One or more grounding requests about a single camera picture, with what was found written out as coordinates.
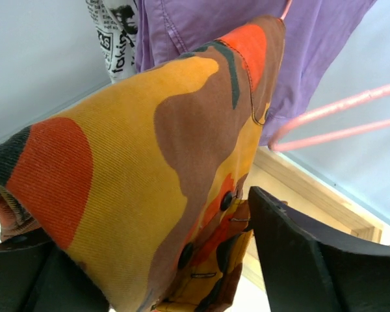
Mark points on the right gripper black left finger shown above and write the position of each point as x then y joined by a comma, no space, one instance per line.
35,275

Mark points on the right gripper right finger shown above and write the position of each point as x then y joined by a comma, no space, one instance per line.
309,266

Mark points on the pink wire hanger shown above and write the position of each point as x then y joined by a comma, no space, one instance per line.
353,96

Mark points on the orange camouflage trousers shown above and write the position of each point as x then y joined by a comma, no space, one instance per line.
141,184

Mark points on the newspaper print trousers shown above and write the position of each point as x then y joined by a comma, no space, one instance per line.
116,23

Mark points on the wooden clothes rack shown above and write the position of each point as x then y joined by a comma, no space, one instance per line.
305,193

